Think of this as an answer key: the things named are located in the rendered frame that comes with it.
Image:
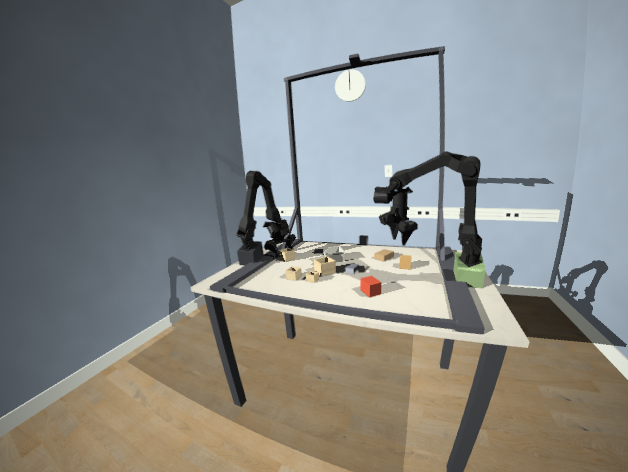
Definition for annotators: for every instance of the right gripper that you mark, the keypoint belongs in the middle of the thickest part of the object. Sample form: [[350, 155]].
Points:
[[272, 243]]

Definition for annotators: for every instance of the red-orange block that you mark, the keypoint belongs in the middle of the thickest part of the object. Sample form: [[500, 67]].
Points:
[[371, 286]]

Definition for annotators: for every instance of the tan cardboard cube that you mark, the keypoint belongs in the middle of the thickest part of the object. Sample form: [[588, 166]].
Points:
[[405, 262]]

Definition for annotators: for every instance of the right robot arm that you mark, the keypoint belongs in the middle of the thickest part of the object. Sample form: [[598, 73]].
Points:
[[247, 224]]

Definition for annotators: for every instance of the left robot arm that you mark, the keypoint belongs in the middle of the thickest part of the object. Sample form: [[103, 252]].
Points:
[[469, 169]]

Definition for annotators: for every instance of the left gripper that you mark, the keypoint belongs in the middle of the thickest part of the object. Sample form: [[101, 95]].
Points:
[[406, 228]]

